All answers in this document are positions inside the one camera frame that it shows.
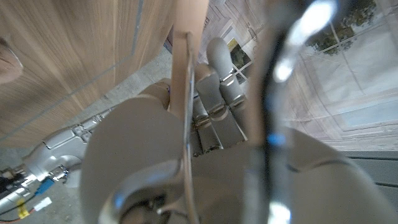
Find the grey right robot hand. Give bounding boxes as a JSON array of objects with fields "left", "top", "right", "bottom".
[{"left": 23, "top": 107, "right": 114, "bottom": 184}]

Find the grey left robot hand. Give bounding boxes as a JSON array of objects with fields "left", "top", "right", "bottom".
[{"left": 79, "top": 0, "right": 398, "bottom": 224}]

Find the printed window backdrop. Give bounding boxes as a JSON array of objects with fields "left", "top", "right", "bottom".
[{"left": 164, "top": 0, "right": 398, "bottom": 153}]

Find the wooden stand with metal rod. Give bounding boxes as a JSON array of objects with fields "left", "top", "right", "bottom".
[{"left": 169, "top": 0, "right": 210, "bottom": 224}]

